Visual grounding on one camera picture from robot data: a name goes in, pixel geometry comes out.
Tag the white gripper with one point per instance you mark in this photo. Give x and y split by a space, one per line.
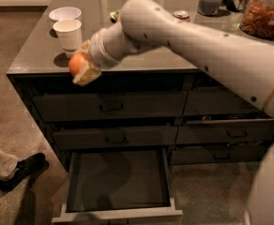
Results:
97 52

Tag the orange fruit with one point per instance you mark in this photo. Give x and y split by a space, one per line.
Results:
76 62

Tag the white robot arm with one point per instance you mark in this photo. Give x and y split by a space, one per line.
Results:
241 64

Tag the middle left grey drawer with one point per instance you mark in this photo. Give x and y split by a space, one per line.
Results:
87 138

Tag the top left grey drawer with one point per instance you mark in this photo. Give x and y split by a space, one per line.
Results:
82 107

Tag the open bottom left drawer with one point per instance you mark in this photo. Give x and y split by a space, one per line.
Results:
119 187

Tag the middle right grey drawer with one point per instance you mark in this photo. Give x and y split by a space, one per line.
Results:
225 128

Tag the bottom right grey drawer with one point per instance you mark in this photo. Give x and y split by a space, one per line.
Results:
218 153

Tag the white paper cup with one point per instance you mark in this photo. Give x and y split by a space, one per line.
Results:
69 33

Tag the green chip bag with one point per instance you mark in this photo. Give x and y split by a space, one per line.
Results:
115 16

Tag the white paper bowl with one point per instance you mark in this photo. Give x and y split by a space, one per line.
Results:
65 13

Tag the grey kitchen island cabinet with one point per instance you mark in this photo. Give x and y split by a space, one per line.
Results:
41 68

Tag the red soda can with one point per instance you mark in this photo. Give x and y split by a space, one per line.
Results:
182 15

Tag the black shoe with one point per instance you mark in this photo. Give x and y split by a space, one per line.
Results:
24 168

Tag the clear snack jar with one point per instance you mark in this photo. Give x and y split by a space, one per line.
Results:
258 19

